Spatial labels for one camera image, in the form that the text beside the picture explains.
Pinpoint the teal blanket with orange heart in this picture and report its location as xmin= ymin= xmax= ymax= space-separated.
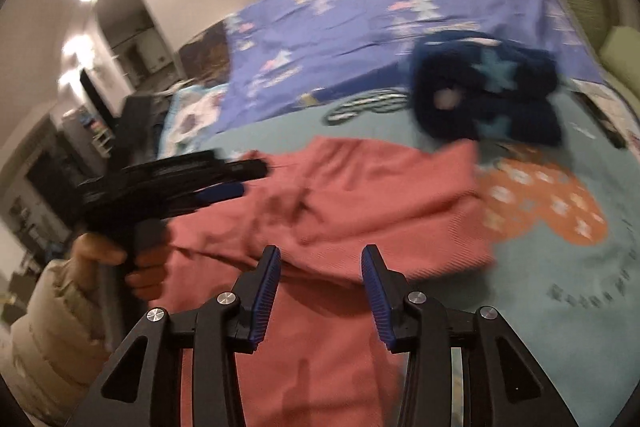
xmin=160 ymin=79 xmax=640 ymax=427

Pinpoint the green sofa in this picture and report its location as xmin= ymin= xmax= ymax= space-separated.
xmin=537 ymin=0 xmax=640 ymax=108

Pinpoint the pink garment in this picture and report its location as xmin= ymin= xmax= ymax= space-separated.
xmin=162 ymin=137 xmax=497 ymax=427

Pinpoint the white shelf unit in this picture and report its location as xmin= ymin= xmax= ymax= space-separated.
xmin=92 ymin=127 xmax=117 ymax=158

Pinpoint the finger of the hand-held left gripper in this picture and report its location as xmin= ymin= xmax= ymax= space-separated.
xmin=194 ymin=183 xmax=247 ymax=209
xmin=150 ymin=149 xmax=271 ymax=188

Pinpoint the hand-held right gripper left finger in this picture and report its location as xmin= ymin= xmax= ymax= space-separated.
xmin=65 ymin=245 xmax=281 ymax=427

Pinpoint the person's left forearm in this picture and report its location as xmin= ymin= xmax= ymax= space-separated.
xmin=10 ymin=257 xmax=117 ymax=427

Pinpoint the blue printed bedsheet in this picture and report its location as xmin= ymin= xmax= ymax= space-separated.
xmin=222 ymin=0 xmax=607 ymax=120

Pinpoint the person's left hand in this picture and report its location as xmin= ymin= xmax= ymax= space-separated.
xmin=73 ymin=234 xmax=171 ymax=303

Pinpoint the dark cabinet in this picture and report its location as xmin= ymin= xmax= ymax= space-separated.
xmin=24 ymin=146 xmax=87 ymax=249

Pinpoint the black television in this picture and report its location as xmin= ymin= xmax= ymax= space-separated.
xmin=79 ymin=69 xmax=117 ymax=134

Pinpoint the light blue printed cloth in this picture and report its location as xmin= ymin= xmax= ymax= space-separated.
xmin=159 ymin=82 xmax=232 ymax=158

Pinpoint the brown cushion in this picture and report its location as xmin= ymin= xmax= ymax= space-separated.
xmin=179 ymin=26 xmax=232 ymax=84

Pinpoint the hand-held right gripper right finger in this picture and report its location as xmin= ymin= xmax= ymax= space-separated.
xmin=361 ymin=244 xmax=581 ymax=427

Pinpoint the dark blue star-print garment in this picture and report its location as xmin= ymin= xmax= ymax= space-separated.
xmin=409 ymin=29 xmax=564 ymax=146

